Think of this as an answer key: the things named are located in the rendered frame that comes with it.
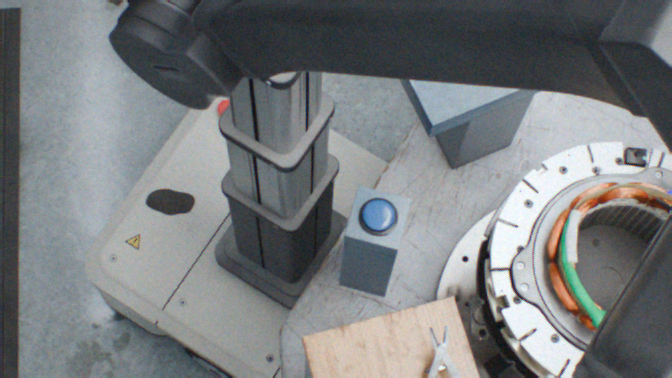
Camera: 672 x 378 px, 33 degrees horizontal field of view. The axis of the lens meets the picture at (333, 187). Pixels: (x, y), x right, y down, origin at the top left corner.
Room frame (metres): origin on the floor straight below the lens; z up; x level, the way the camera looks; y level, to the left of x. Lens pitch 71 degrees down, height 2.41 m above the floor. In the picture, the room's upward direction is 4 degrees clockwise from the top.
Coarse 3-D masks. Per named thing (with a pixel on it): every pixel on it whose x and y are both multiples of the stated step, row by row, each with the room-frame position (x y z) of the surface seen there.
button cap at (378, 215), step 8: (376, 200) 0.46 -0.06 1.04; (368, 208) 0.45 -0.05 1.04; (376, 208) 0.45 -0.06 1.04; (384, 208) 0.45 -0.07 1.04; (392, 208) 0.45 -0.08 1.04; (368, 216) 0.44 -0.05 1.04; (376, 216) 0.44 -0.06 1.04; (384, 216) 0.44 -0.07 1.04; (392, 216) 0.44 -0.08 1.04; (368, 224) 0.43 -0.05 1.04; (376, 224) 0.43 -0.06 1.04; (384, 224) 0.43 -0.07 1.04; (392, 224) 0.43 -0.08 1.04
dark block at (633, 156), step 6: (624, 150) 0.53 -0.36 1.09; (630, 150) 0.53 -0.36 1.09; (636, 150) 0.53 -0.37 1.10; (642, 150) 0.53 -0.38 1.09; (624, 156) 0.53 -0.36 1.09; (630, 156) 0.52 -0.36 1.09; (636, 156) 0.52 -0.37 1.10; (642, 156) 0.53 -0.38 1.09; (624, 162) 0.52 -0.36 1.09; (630, 162) 0.52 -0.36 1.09; (636, 162) 0.52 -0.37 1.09; (642, 162) 0.52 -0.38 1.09
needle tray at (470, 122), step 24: (408, 96) 0.61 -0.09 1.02; (432, 96) 0.62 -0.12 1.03; (456, 96) 0.62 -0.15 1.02; (480, 96) 0.62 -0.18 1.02; (504, 96) 0.61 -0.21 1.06; (528, 96) 0.63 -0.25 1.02; (432, 120) 0.56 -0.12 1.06; (456, 120) 0.57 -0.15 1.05; (480, 120) 0.61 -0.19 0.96; (504, 120) 0.63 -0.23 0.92; (456, 144) 0.61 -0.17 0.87; (480, 144) 0.62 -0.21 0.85; (504, 144) 0.65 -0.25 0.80; (456, 168) 0.61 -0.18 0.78
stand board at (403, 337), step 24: (408, 312) 0.31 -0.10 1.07; (432, 312) 0.32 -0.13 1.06; (456, 312) 0.32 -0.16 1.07; (312, 336) 0.27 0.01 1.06; (336, 336) 0.28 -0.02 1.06; (360, 336) 0.28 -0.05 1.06; (384, 336) 0.28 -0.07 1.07; (408, 336) 0.28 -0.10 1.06; (456, 336) 0.29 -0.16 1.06; (312, 360) 0.25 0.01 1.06; (336, 360) 0.25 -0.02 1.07; (360, 360) 0.25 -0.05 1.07; (384, 360) 0.25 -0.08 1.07; (408, 360) 0.25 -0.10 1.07; (432, 360) 0.26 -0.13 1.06; (456, 360) 0.26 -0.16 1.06
